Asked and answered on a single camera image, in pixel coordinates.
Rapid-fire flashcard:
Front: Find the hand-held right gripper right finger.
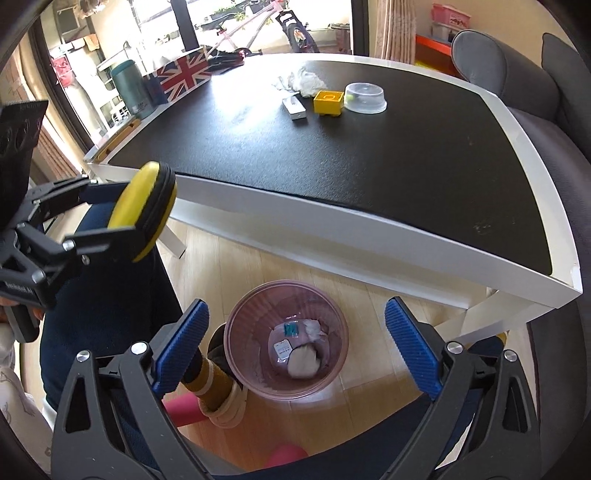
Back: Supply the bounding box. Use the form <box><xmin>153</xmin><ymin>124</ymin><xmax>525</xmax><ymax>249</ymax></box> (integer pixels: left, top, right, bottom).
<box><xmin>385</xmin><ymin>296</ymin><xmax>540</xmax><ymax>480</ymax></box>

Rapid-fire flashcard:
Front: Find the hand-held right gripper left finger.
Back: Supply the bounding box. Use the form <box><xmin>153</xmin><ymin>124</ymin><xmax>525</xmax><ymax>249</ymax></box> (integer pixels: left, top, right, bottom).
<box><xmin>50</xmin><ymin>299</ymin><xmax>213</xmax><ymax>480</ymax></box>

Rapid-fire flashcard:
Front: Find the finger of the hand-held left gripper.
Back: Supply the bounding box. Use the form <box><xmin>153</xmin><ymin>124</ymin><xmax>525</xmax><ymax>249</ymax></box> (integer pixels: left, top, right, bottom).
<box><xmin>18</xmin><ymin>224</ymin><xmax>145</xmax><ymax>280</ymax></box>
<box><xmin>23</xmin><ymin>179</ymin><xmax>130</xmax><ymax>227</ymax></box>

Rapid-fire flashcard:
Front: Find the yellow and black round sponge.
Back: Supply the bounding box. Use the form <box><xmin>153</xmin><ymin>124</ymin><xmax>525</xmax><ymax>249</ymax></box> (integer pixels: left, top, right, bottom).
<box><xmin>107</xmin><ymin>161</ymin><xmax>177</xmax><ymax>264</ymax></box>

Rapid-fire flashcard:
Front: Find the pink translucent trash bin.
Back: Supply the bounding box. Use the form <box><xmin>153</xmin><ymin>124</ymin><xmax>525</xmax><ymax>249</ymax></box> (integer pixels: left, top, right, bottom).
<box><xmin>224</xmin><ymin>279</ymin><xmax>349</xmax><ymax>401</ymax></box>

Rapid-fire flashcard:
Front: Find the white cloth pad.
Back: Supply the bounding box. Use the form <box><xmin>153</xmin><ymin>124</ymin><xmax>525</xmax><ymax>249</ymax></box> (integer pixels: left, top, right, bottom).
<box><xmin>288</xmin><ymin>345</ymin><xmax>322</xmax><ymax>378</ymax></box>

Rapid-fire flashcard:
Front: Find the yellow wooden bar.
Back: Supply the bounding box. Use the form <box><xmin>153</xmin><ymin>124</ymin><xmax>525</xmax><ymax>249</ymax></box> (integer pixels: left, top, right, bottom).
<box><xmin>99</xmin><ymin>119</ymin><xmax>141</xmax><ymax>158</ymax></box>

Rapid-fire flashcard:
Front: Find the person's foot in slipper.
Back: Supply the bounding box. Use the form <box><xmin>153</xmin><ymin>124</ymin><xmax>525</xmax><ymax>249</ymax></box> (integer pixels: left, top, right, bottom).
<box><xmin>182</xmin><ymin>323</ymin><xmax>247</xmax><ymax>430</ymax></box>

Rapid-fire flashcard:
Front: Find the pink padded object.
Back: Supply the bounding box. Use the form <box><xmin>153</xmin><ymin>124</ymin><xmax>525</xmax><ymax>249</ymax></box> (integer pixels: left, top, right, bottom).
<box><xmin>263</xmin><ymin>443</ymin><xmax>308</xmax><ymax>468</ymax></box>
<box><xmin>164</xmin><ymin>394</ymin><xmax>204</xmax><ymax>428</ymax></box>

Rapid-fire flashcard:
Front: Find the person's left leg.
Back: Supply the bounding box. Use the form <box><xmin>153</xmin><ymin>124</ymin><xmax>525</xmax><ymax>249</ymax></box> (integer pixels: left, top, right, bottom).
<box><xmin>39</xmin><ymin>203</ymin><xmax>185</xmax><ymax>462</ymax></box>

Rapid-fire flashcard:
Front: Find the white plastic crate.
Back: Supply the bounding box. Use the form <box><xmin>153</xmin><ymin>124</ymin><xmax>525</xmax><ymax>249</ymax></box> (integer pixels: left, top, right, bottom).
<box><xmin>99</xmin><ymin>104</ymin><xmax>127</xmax><ymax>132</ymax></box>

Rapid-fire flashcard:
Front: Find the green thermos bottle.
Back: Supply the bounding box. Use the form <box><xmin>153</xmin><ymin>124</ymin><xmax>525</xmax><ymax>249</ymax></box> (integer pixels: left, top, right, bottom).
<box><xmin>110</xmin><ymin>60</ymin><xmax>155</xmax><ymax>121</ymax></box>

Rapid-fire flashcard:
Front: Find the red bag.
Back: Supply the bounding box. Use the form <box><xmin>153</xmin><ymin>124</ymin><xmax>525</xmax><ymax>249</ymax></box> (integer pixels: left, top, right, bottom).
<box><xmin>51</xmin><ymin>55</ymin><xmax>75</xmax><ymax>86</ymax></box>

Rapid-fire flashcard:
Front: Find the flag print tissue box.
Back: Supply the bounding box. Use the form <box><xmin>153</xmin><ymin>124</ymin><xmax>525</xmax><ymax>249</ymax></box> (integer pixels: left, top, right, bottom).
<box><xmin>145</xmin><ymin>46</ymin><xmax>213</xmax><ymax>107</ymax></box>

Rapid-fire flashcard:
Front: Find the black fabric item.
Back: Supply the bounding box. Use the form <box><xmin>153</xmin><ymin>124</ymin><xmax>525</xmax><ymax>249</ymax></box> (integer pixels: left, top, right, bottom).
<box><xmin>208</xmin><ymin>48</ymin><xmax>252</xmax><ymax>72</ymax></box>

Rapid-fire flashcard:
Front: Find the white flat plastic piece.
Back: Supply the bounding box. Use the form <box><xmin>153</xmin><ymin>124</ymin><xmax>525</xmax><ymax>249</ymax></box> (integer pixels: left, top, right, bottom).
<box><xmin>281</xmin><ymin>96</ymin><xmax>308</xmax><ymax>121</ymax></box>

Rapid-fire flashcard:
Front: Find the yellow toy brick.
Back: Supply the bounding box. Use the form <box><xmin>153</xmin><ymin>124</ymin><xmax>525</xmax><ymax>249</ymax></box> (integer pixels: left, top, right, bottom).
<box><xmin>313</xmin><ymin>90</ymin><xmax>346</xmax><ymax>116</ymax></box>

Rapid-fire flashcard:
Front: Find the white bicycle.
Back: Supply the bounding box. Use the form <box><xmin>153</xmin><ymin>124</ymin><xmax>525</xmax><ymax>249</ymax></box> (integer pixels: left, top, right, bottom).
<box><xmin>198</xmin><ymin>0</ymin><xmax>319</xmax><ymax>58</ymax></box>

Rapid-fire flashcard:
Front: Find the clear domed plastic container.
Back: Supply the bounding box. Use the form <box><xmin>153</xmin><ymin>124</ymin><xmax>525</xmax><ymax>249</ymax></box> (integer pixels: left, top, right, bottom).
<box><xmin>344</xmin><ymin>82</ymin><xmax>387</xmax><ymax>114</ymax></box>

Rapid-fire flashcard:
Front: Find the grey sofa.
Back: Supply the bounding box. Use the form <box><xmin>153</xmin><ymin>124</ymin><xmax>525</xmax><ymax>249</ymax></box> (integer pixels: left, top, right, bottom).
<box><xmin>450</xmin><ymin>30</ymin><xmax>591</xmax><ymax>462</ymax></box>

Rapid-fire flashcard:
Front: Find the orange kids table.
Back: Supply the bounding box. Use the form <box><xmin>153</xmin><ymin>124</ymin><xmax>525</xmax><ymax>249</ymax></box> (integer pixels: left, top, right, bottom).
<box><xmin>414</xmin><ymin>34</ymin><xmax>458</xmax><ymax>68</ymax></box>

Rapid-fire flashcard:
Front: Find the clear storage box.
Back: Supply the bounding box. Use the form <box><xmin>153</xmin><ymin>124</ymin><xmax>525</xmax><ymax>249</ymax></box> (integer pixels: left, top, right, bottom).
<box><xmin>431</xmin><ymin>21</ymin><xmax>467</xmax><ymax>42</ymax></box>

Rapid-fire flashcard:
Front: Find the beige pleated curtain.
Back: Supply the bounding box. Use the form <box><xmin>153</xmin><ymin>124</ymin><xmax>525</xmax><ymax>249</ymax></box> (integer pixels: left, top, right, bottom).
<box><xmin>373</xmin><ymin>0</ymin><xmax>419</xmax><ymax>58</ymax></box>

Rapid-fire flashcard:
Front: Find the pink storage box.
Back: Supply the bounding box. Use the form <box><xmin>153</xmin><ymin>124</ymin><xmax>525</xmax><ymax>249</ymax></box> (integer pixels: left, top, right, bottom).
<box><xmin>431</xmin><ymin>2</ymin><xmax>474</xmax><ymax>28</ymax></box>

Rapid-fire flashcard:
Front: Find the black door frame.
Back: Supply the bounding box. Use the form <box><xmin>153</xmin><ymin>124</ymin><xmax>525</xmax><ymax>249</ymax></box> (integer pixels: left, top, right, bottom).
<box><xmin>168</xmin><ymin>0</ymin><xmax>370</xmax><ymax>56</ymax></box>

